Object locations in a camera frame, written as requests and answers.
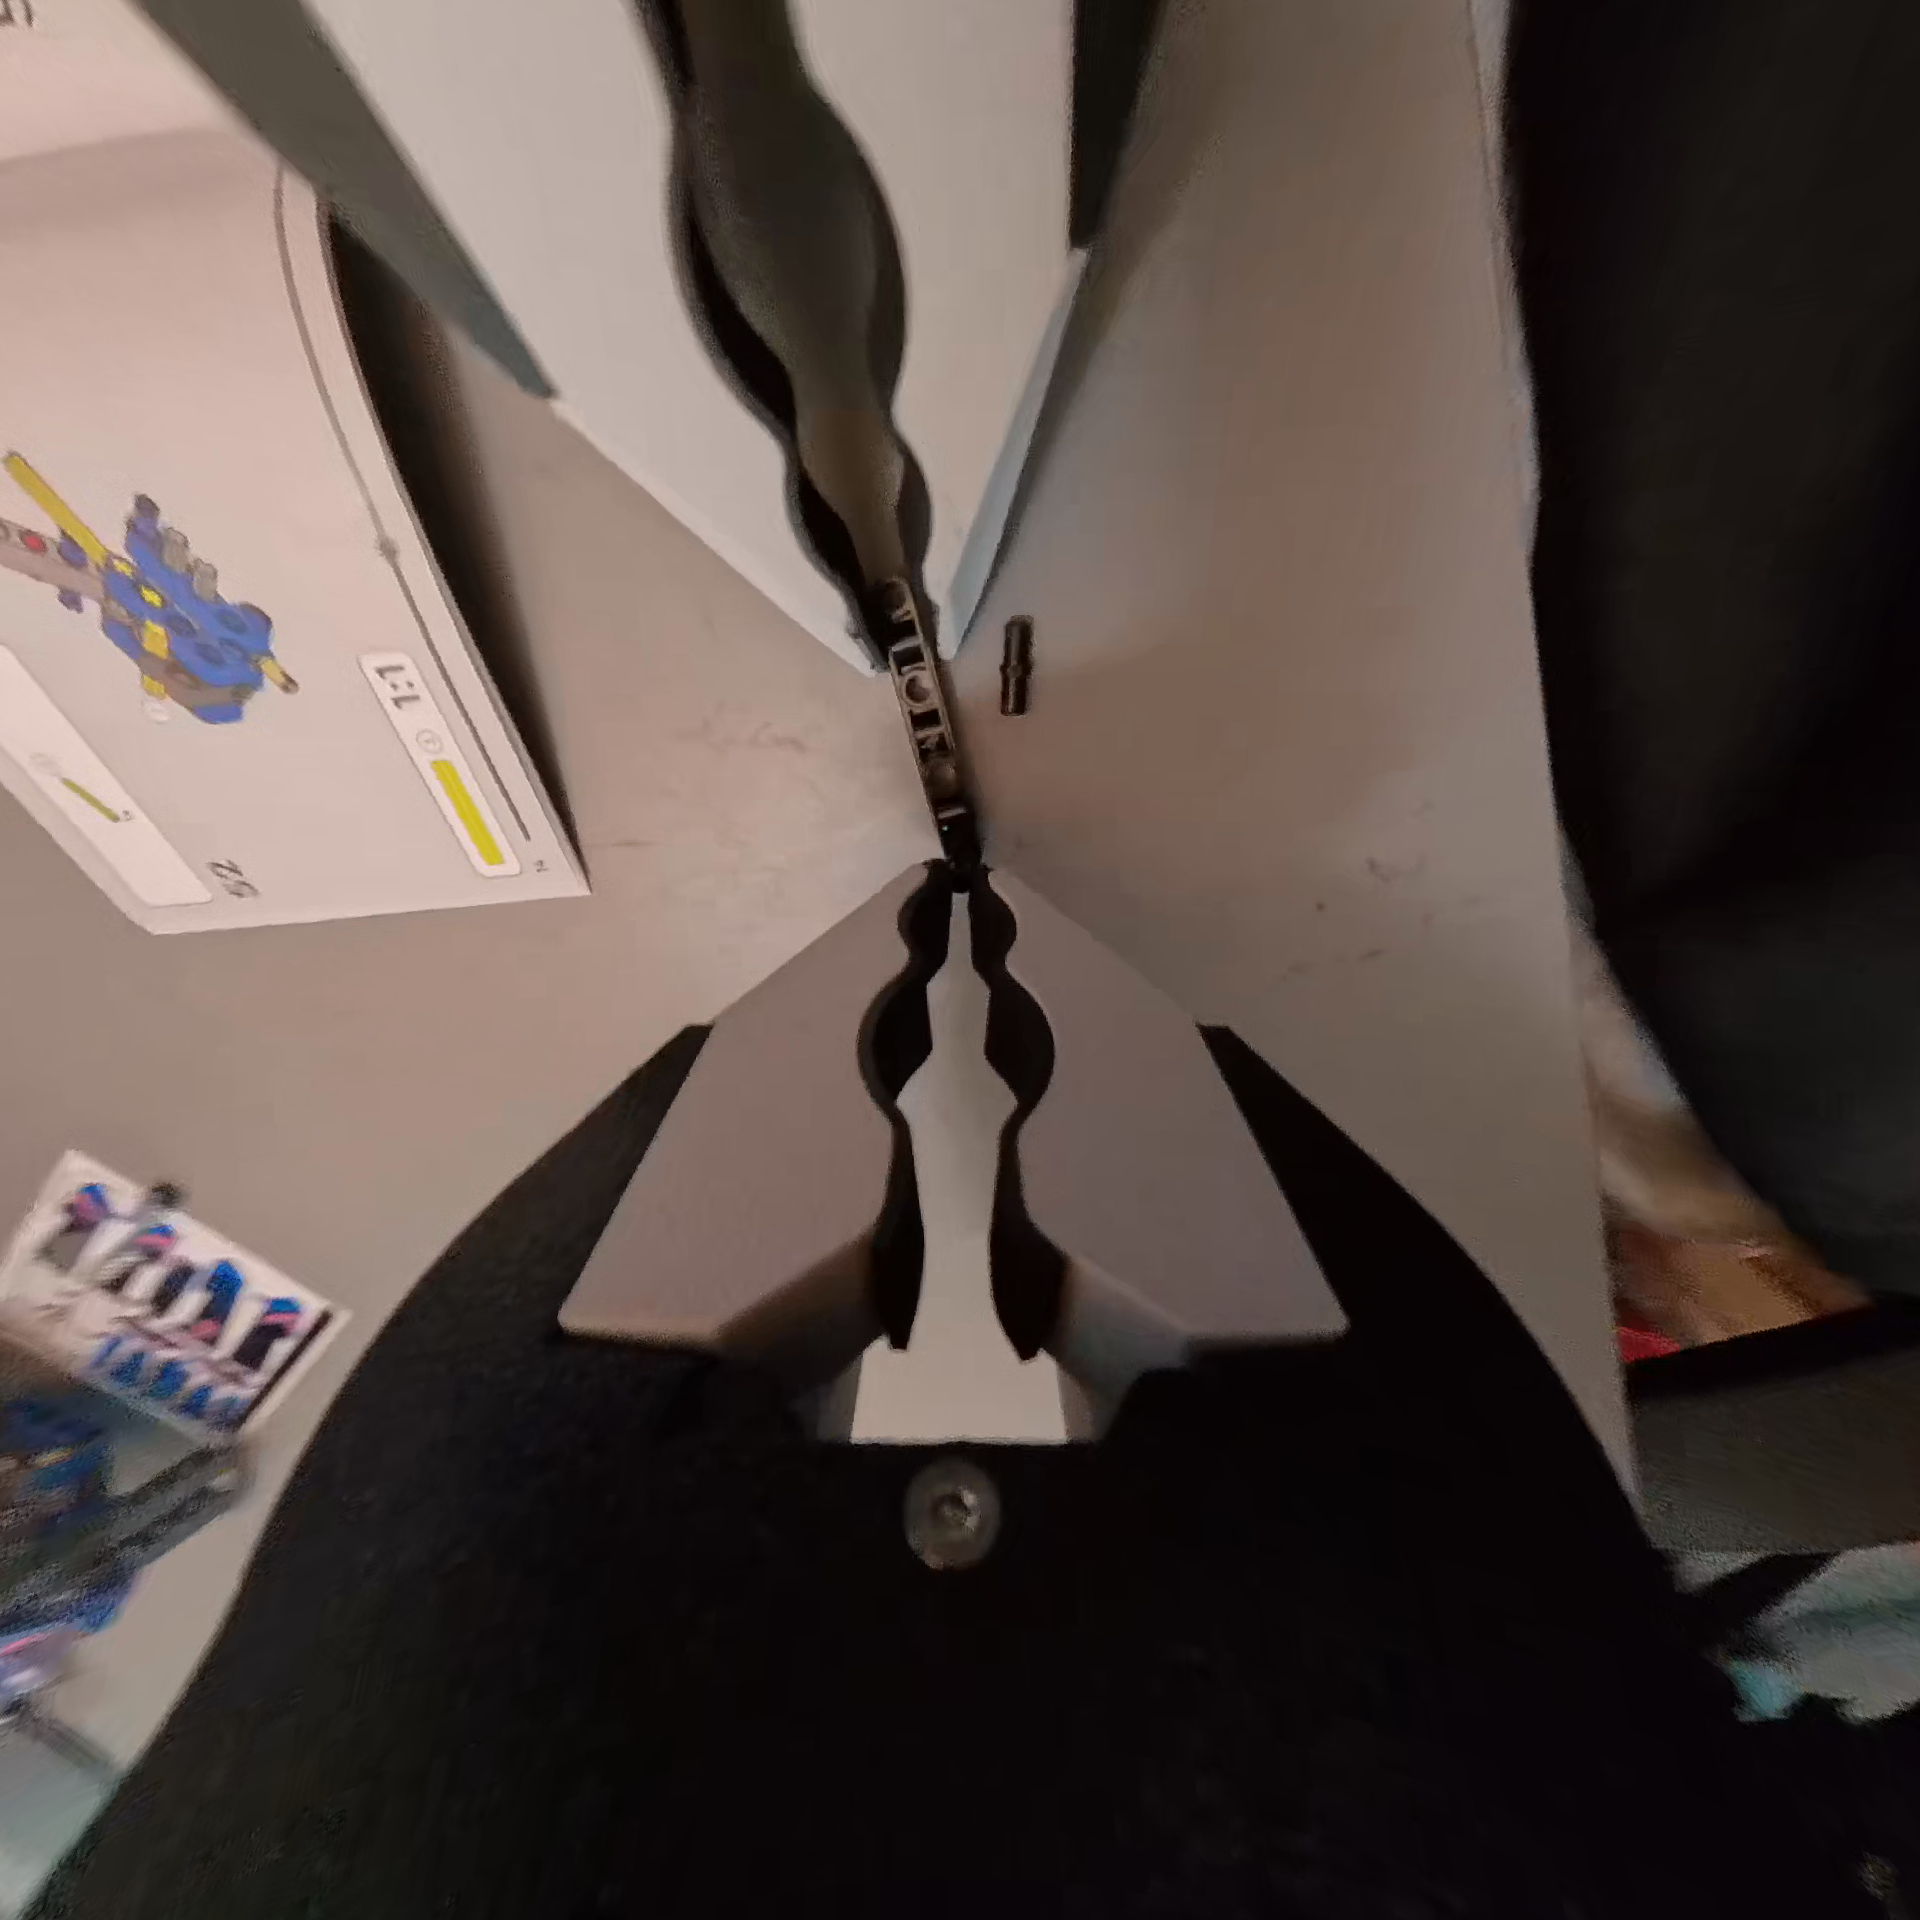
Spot open instruction booklet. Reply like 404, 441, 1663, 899
0, 0, 590, 938

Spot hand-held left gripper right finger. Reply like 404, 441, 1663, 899
968, 863, 1353, 1443

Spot black toy beam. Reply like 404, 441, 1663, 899
868, 579, 987, 876

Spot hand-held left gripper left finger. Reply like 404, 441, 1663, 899
557, 863, 953, 1443

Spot sticker sheet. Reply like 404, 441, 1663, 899
0, 1154, 350, 1447

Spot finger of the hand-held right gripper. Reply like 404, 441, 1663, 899
776, 0, 1092, 621
308, 0, 891, 675

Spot partly built toy car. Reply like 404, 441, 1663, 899
0, 1387, 247, 1729

